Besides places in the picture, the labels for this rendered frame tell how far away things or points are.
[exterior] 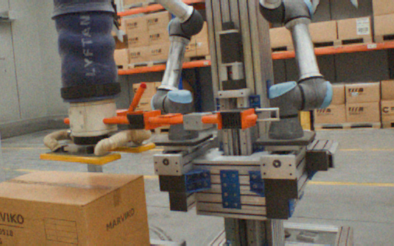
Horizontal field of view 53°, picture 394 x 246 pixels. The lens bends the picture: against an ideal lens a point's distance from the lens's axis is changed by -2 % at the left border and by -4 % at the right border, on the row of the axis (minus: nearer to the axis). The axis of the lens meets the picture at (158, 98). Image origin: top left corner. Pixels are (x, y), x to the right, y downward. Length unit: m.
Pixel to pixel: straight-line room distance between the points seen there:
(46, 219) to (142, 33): 8.41
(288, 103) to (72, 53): 0.90
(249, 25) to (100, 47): 0.82
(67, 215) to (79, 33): 0.63
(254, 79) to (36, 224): 1.16
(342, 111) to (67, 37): 7.29
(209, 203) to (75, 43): 0.97
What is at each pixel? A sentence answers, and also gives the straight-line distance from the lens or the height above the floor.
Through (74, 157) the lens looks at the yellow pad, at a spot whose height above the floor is 1.09.
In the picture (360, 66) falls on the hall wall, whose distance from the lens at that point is 9.67.
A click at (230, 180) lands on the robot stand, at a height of 0.85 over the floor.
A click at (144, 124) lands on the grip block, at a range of 1.33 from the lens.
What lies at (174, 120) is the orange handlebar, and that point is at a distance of 1.27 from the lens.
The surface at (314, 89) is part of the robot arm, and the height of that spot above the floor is 1.23.
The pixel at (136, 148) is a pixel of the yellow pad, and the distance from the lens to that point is 1.49.
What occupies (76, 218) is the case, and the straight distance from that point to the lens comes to 1.44.
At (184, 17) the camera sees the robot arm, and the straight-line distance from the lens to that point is 2.01.
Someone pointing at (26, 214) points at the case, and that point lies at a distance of 1.60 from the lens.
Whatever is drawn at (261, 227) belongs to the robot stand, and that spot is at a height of 0.56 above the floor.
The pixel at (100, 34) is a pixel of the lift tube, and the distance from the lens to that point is 1.48.
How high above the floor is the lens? 1.35
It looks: 3 degrees down
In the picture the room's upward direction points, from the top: 5 degrees counter-clockwise
